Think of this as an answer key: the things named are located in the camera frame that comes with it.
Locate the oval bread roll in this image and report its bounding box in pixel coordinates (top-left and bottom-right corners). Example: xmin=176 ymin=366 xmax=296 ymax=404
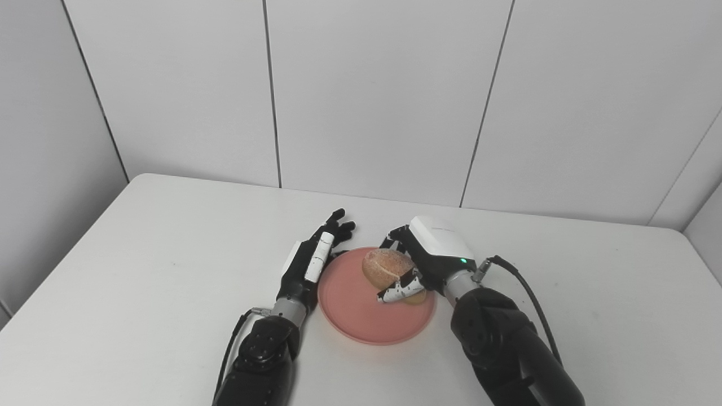
xmin=362 ymin=248 xmax=428 ymax=306

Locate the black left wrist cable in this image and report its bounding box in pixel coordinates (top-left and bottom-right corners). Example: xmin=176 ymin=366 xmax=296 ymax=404
xmin=217 ymin=307 xmax=275 ymax=396

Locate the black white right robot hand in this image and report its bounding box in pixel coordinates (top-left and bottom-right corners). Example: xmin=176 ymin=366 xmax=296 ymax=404
xmin=377 ymin=215 xmax=478 ymax=305

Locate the pink round plate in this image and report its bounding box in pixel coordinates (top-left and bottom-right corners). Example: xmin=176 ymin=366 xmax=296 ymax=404
xmin=317 ymin=247 xmax=437 ymax=346

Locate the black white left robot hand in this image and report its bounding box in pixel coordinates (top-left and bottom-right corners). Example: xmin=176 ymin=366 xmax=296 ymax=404
xmin=276 ymin=208 xmax=356 ymax=312

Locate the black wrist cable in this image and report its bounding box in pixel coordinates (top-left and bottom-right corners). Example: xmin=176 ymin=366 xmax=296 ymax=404
xmin=473 ymin=255 xmax=565 ymax=367
xmin=217 ymin=307 xmax=275 ymax=396

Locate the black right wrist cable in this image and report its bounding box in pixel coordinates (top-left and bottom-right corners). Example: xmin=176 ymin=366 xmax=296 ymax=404
xmin=473 ymin=255 xmax=565 ymax=367

